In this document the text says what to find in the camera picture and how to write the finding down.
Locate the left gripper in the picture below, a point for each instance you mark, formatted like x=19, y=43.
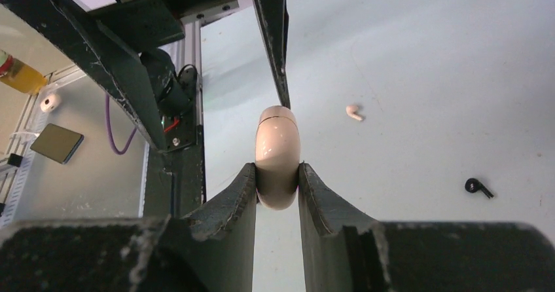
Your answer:
x=104, y=49

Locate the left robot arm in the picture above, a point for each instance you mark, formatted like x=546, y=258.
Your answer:
x=171, y=96

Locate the beige earbud charging case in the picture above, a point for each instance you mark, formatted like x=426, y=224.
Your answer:
x=277, y=157

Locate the black earbud lower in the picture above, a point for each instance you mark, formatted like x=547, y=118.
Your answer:
x=473, y=185

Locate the yellow bottle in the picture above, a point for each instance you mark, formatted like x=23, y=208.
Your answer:
x=20, y=76

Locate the white earbud left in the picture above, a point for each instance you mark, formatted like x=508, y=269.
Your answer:
x=353, y=112

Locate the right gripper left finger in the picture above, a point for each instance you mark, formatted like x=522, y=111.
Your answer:
x=209, y=249

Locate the small white round device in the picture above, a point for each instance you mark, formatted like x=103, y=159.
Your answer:
x=50, y=103

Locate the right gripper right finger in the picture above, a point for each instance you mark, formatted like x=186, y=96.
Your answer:
x=344, y=249

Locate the smartphone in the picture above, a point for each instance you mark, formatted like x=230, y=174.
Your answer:
x=57, y=143

